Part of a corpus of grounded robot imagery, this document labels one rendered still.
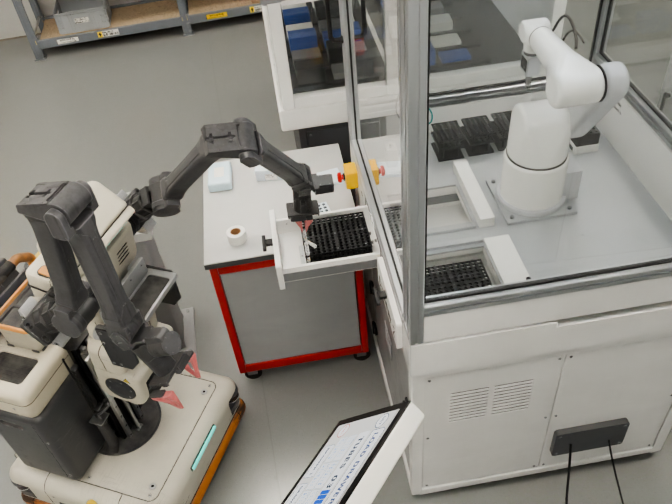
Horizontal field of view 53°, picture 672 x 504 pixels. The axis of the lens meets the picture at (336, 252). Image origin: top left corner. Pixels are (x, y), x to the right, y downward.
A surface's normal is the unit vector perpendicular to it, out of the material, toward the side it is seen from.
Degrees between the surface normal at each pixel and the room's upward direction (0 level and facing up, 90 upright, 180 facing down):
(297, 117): 90
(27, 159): 0
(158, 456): 0
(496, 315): 90
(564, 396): 90
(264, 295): 90
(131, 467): 0
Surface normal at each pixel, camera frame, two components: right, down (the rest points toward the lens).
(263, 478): -0.08, -0.72
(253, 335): 0.14, 0.68
